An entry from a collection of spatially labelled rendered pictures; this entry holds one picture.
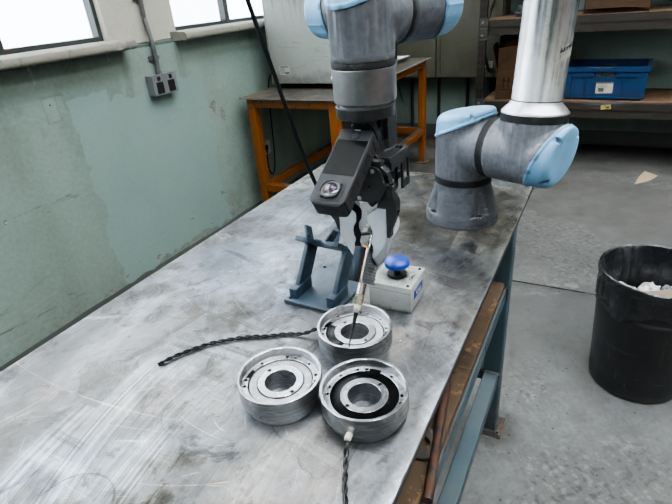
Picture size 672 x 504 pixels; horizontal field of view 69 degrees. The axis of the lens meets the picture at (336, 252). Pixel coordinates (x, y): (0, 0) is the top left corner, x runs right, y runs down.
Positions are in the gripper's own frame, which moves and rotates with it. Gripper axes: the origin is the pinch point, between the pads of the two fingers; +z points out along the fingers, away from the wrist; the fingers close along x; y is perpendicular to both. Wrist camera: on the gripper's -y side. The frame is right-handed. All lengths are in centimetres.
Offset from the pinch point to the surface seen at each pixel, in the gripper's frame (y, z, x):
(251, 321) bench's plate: -4.6, 13.0, 19.0
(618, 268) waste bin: 117, 58, -33
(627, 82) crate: 341, 37, -21
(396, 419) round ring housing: -15.7, 10.2, -11.0
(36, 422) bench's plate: -33.4, 12.9, 30.9
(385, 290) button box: 7.1, 9.7, 0.8
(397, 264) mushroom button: 9.2, 5.8, -0.4
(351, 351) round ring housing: -8.3, 9.5, -1.4
